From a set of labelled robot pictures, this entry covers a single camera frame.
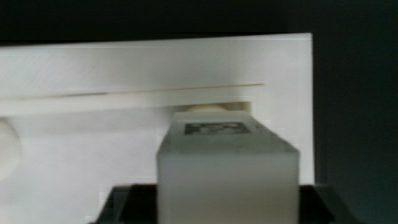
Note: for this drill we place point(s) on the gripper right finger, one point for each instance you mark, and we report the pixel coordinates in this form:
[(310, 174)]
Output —
[(323, 208)]

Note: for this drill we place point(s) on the white square table top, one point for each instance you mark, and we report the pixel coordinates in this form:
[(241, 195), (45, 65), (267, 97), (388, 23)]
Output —
[(90, 138)]

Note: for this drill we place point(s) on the white table leg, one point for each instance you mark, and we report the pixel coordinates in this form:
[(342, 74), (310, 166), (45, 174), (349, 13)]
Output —
[(228, 172)]

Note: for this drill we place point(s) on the white right wall rail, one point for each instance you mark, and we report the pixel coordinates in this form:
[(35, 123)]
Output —
[(109, 67)]

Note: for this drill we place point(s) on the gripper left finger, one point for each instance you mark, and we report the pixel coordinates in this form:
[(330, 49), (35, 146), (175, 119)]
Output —
[(131, 205)]

